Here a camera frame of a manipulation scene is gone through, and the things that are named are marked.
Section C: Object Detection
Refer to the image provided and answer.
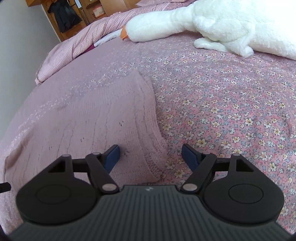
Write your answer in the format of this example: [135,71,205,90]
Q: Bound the white magenta pillow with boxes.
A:
[85,29,122,52]

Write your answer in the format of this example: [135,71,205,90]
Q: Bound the red white box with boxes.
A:
[93,6,105,17]

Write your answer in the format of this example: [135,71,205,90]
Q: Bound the black hanging jacket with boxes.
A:
[47,0,82,33]

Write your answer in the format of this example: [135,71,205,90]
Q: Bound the white plush goose toy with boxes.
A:
[120,1,295,60]

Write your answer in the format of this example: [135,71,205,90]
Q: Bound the pink checkered quilt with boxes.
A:
[35,1,192,85]

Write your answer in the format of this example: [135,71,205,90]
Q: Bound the pink floral bed sheet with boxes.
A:
[0,31,296,229]

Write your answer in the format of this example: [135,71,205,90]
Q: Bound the pink knitted cardigan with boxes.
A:
[1,71,167,233]

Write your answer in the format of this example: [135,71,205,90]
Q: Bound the wooden wardrobe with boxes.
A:
[26,0,138,42]

